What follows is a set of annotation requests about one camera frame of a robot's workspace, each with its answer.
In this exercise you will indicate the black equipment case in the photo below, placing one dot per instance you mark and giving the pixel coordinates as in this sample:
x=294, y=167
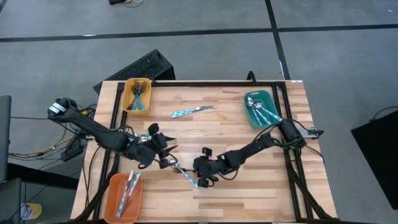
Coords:
x=379, y=155

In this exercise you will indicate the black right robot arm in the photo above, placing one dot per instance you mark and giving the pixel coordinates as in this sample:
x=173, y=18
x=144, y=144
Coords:
x=248, y=149

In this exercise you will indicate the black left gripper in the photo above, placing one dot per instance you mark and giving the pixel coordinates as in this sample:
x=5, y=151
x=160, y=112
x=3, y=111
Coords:
x=161, y=146

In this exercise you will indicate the yellow wipes canister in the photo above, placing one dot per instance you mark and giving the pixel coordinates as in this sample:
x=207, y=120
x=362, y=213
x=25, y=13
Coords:
x=32, y=211

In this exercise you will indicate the black perforated box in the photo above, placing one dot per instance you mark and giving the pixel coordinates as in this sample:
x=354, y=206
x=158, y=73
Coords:
x=146, y=67

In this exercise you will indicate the orange plastic bin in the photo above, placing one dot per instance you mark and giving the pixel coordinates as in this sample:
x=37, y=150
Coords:
x=112, y=202

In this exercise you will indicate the teal plastic bin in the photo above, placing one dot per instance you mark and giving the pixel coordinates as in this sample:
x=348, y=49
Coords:
x=264, y=93

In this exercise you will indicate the black metal table frame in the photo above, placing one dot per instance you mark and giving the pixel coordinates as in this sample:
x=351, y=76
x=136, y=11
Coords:
x=217, y=84

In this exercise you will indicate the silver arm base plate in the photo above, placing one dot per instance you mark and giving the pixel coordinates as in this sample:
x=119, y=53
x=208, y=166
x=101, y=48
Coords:
x=311, y=133

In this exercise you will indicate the yellow plastic bin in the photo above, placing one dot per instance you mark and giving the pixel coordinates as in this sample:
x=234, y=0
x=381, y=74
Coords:
x=126, y=93

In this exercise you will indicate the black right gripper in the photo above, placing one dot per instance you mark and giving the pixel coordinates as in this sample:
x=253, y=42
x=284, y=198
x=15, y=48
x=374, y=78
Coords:
x=206, y=168

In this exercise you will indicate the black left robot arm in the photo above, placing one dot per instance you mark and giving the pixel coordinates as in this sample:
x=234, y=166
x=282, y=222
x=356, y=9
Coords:
x=99, y=135

